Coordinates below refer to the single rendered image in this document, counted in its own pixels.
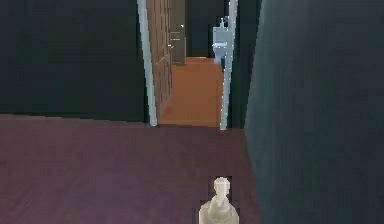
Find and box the dark brown cupboard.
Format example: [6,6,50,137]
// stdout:
[169,0,187,66]

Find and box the brown room door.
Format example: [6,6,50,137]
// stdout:
[145,0,174,116]

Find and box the white soap dispenser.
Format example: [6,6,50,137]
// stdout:
[198,176,240,224]

